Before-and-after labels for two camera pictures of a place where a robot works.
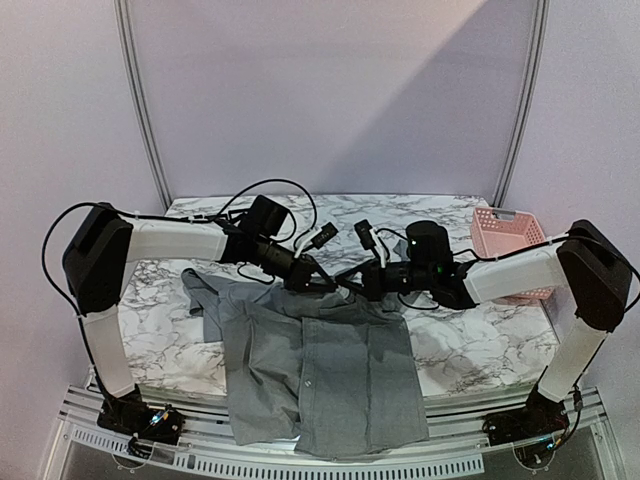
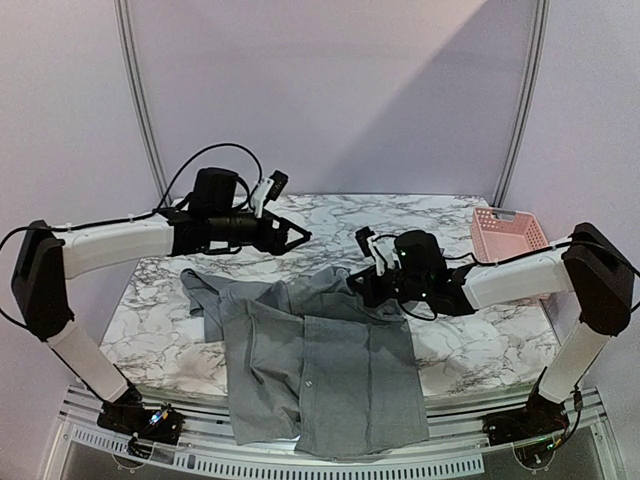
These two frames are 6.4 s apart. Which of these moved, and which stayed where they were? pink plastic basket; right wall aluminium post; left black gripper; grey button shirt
Moved: left black gripper
Stayed: grey button shirt; right wall aluminium post; pink plastic basket
